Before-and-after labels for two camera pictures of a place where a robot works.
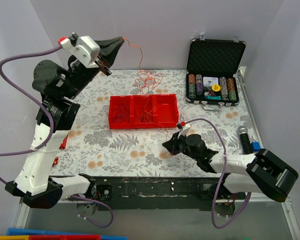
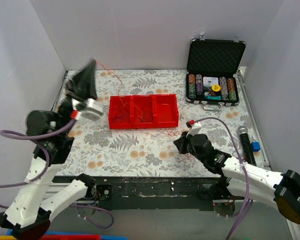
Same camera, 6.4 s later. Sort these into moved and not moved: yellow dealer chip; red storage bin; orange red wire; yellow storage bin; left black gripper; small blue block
Moved: left black gripper; orange red wire
Not moved: yellow dealer chip; small blue block; yellow storage bin; red storage bin
